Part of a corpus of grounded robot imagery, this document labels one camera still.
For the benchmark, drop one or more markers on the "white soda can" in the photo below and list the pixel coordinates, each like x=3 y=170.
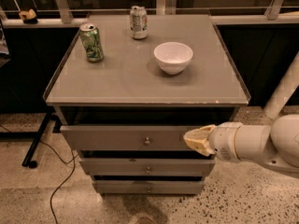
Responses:
x=138 y=22

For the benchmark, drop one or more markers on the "grey middle drawer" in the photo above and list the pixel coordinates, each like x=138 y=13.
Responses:
x=143 y=167

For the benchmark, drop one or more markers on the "grey drawer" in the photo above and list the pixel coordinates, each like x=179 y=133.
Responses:
x=148 y=187
x=143 y=167
x=126 y=138

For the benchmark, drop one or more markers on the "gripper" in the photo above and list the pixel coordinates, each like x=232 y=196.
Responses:
x=223 y=140

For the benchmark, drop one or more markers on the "white bowl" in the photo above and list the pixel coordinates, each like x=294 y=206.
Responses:
x=173 y=57

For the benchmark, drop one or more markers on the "grey top drawer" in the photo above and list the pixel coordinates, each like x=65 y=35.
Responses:
x=126 y=138

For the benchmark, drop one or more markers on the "yellow black object on sill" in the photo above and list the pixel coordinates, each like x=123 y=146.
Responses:
x=28 y=16

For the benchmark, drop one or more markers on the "grey bottom drawer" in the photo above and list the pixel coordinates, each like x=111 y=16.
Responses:
x=148 y=187

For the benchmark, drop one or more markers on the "black metal stand leg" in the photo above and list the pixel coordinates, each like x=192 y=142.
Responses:
x=35 y=137

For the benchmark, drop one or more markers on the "green soda can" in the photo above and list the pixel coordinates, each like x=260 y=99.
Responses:
x=90 y=39

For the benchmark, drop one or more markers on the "grey drawer cabinet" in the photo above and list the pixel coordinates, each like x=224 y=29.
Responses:
x=128 y=88

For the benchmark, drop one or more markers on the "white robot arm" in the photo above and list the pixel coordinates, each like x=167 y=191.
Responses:
x=274 y=147

